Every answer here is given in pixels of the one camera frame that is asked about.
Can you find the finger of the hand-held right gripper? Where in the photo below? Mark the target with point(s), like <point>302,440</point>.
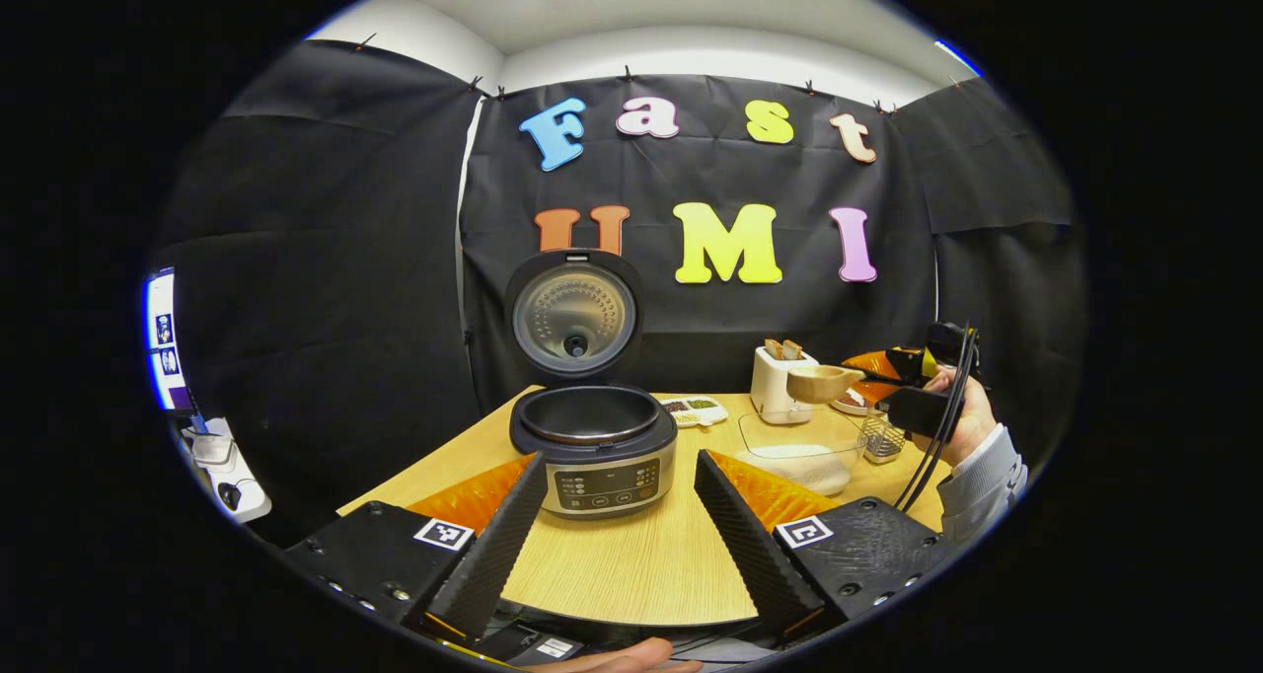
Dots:
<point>918,414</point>
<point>883,360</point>

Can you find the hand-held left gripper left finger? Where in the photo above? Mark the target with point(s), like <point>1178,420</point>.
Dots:
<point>498,555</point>

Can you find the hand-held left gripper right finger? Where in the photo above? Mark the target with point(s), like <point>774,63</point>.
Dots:
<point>750,555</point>

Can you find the wooden spoon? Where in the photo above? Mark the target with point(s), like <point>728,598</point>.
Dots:
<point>819,384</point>

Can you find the white rice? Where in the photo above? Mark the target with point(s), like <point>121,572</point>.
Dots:
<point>809,466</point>

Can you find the black and silver rice cooker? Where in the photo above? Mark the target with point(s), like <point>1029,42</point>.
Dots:
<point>602,476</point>

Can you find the white round plate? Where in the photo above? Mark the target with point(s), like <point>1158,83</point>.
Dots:
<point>847,409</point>

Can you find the toast slice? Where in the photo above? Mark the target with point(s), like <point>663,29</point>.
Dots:
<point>792,350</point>
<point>775,350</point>

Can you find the white toaster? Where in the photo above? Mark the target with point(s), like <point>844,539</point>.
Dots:
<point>775,387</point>

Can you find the clear plastic container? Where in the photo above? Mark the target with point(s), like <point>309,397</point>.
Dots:
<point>789,431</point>

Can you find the white divided condiment dish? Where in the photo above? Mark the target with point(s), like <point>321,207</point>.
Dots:
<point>696,411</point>

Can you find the white desk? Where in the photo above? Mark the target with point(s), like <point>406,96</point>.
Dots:
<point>252,495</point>

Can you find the black computer mouse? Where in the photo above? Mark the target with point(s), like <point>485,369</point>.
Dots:
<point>230,495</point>

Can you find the black backdrop cloth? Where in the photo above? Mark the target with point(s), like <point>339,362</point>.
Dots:
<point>345,308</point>

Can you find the computer monitor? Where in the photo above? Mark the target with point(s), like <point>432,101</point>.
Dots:
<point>163,347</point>

